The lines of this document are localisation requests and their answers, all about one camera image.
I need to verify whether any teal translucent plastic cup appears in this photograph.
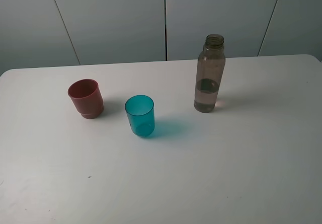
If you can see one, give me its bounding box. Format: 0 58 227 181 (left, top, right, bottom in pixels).
125 95 155 137

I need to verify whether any smoky clear plastic bottle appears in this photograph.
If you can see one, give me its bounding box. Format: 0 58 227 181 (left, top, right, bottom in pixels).
194 34 226 113

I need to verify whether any red plastic cup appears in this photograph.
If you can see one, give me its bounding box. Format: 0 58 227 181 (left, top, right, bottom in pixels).
67 79 104 119

